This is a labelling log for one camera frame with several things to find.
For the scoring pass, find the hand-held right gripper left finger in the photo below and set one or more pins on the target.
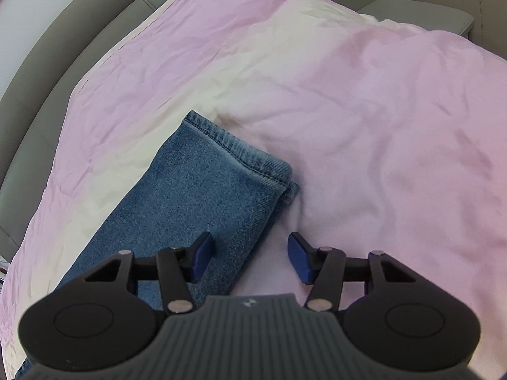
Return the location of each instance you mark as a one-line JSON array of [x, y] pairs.
[[200, 256]]

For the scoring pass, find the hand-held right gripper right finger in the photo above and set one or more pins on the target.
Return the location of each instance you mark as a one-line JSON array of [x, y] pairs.
[[301, 262]]

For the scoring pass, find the blue denim pants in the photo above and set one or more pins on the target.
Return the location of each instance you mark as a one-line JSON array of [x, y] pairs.
[[190, 190]]

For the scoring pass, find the pink and cream duvet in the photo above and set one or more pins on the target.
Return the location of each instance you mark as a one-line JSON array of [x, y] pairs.
[[356, 126]]

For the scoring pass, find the grey upholstered headboard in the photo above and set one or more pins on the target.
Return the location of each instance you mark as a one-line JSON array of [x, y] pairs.
[[35, 67]]

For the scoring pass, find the grey upholstered stool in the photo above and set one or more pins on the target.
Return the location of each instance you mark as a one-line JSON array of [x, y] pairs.
[[420, 18]]

